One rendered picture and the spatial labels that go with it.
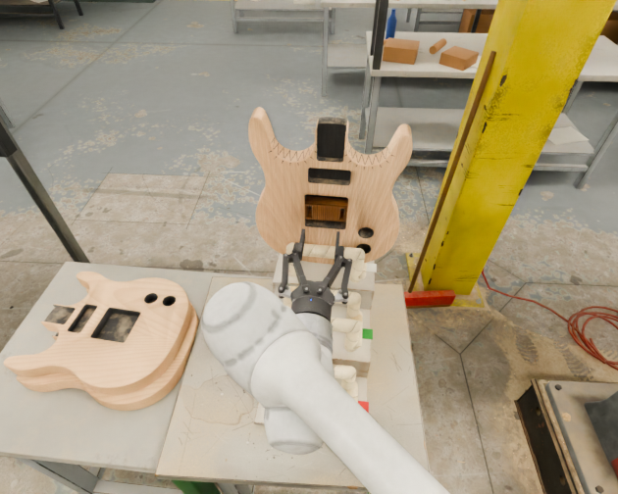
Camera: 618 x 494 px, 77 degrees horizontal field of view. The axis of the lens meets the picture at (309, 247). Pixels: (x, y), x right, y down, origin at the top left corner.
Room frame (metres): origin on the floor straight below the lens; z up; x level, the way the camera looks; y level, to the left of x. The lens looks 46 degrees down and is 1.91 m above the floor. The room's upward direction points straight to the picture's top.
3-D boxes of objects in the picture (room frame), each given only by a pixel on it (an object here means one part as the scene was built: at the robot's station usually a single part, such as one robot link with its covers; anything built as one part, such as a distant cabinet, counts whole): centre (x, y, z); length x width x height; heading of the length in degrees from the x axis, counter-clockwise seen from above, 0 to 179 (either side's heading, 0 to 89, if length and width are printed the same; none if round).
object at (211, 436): (0.50, 0.02, 0.55); 0.62 x 0.58 x 0.76; 87
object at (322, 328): (0.35, 0.00, 1.31); 0.09 x 0.06 x 0.09; 84
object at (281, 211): (0.71, -0.04, 1.33); 0.35 x 0.04 x 0.40; 83
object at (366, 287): (0.70, -0.05, 1.02); 0.27 x 0.15 x 0.17; 84
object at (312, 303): (0.43, -0.01, 1.31); 0.09 x 0.08 x 0.07; 174
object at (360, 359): (0.55, -0.03, 0.98); 0.27 x 0.16 x 0.09; 84
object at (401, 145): (0.69, -0.17, 1.48); 0.07 x 0.04 x 0.09; 83
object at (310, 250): (0.67, -0.04, 1.20); 0.20 x 0.03 x 0.03; 83
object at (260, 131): (0.72, 0.08, 1.49); 0.07 x 0.04 x 0.10; 83
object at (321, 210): (0.70, -0.04, 1.31); 0.10 x 0.03 x 0.05; 83
